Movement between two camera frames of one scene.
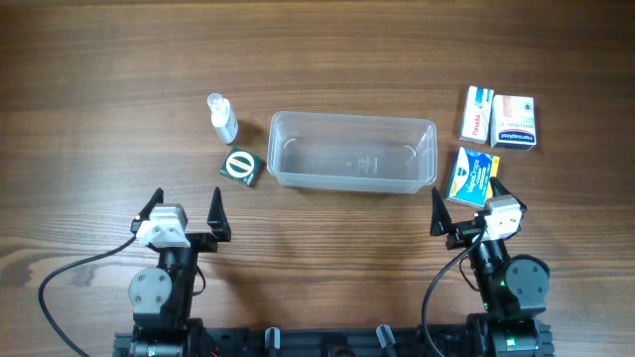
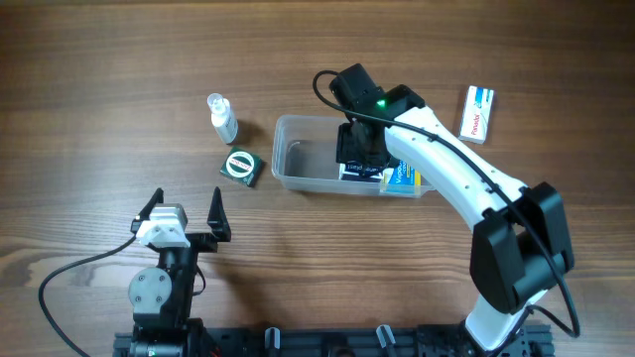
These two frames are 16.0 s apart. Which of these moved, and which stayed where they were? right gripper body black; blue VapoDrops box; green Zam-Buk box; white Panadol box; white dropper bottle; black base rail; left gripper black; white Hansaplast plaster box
Moved: white Hansaplast plaster box; blue VapoDrops box; right gripper body black
Stayed: white Panadol box; black base rail; green Zam-Buk box; left gripper black; white dropper bottle
